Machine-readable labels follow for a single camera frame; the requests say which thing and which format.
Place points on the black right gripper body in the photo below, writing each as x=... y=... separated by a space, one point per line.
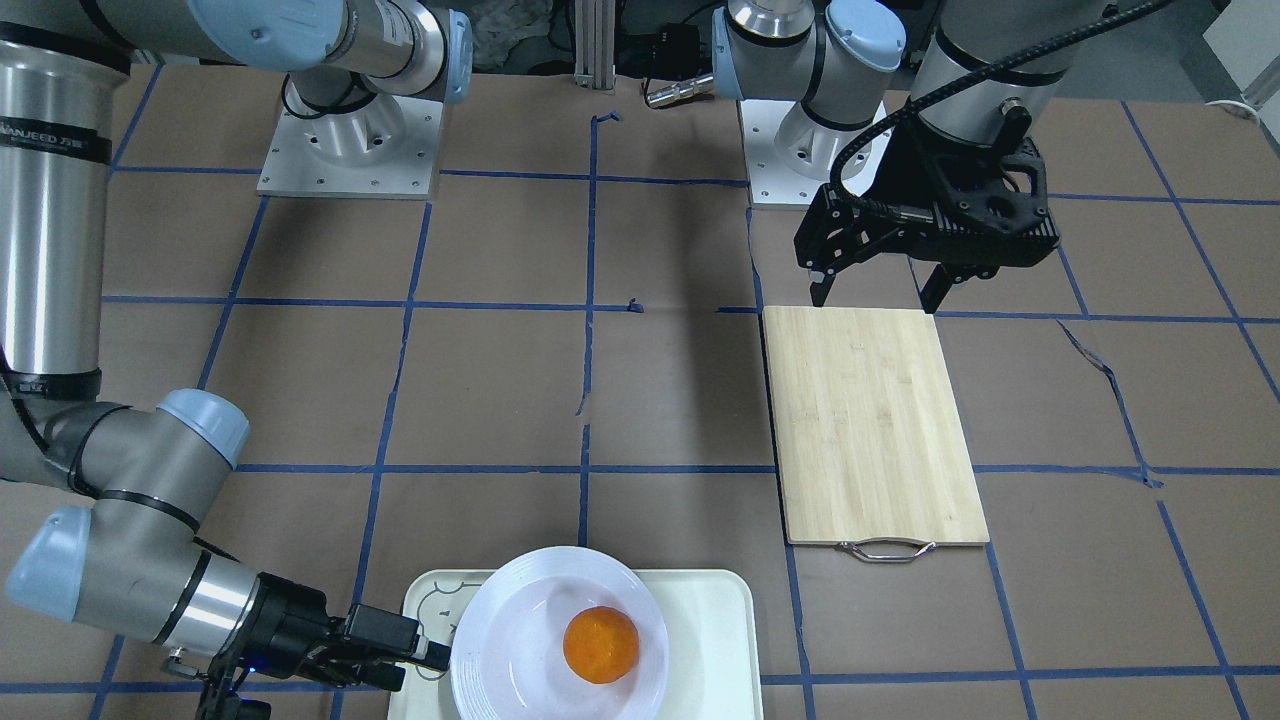
x=287 y=617

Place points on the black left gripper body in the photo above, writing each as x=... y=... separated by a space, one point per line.
x=912 y=170

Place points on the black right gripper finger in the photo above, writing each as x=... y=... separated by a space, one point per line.
x=434 y=656

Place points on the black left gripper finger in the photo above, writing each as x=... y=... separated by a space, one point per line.
x=822 y=284
x=935 y=289

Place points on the white round plate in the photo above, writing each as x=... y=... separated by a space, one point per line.
x=507 y=660

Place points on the orange fruit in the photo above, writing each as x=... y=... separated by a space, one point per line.
x=601 y=645

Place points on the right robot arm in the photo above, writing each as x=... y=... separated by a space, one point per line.
x=128 y=556

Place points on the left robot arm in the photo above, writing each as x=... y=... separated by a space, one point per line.
x=836 y=59

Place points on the cream bear tray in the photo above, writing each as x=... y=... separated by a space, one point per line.
x=713 y=667

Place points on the bamboo cutting board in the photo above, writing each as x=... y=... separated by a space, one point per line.
x=870 y=445

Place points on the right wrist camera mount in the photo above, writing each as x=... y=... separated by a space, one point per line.
x=219 y=698

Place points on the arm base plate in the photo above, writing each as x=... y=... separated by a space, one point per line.
x=386 y=150
x=787 y=155

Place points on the aluminium frame post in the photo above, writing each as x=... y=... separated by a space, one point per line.
x=594 y=44

